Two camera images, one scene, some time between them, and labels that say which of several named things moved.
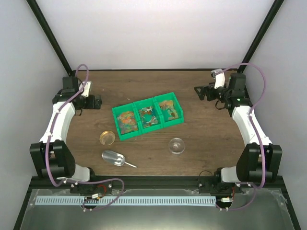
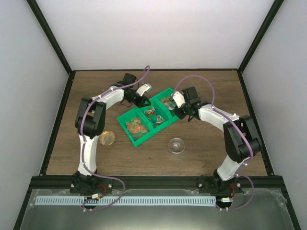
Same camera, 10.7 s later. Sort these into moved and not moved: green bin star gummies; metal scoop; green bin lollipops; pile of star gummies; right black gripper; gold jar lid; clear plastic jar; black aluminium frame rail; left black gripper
Moved: right black gripper; green bin star gummies; pile of star gummies; metal scoop; left black gripper; green bin lollipops
Not moved: black aluminium frame rail; clear plastic jar; gold jar lid
